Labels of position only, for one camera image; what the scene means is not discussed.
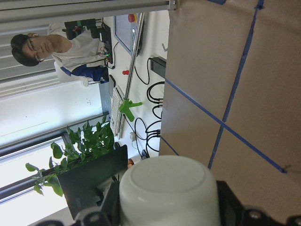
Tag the white keyboard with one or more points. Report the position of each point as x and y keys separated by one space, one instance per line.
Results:
x=116 y=119

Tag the white ikea cup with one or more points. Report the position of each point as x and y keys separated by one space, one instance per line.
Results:
x=169 y=190

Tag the seated person in white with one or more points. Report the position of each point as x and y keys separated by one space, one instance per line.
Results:
x=82 y=56

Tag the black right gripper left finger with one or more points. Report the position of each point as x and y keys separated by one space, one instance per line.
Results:
x=110 y=208

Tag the green potted plant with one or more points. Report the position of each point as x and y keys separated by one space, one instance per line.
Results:
x=85 y=145

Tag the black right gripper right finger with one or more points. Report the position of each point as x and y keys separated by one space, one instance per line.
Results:
x=231 y=209

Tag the black power adapter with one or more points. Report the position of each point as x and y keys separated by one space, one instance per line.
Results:
x=158 y=65

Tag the aluminium frame post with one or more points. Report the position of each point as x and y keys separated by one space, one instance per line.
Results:
x=47 y=11

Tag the black monitor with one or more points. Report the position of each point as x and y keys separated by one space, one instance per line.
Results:
x=84 y=185

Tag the green handled reacher grabber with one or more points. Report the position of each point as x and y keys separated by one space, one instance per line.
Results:
x=127 y=103

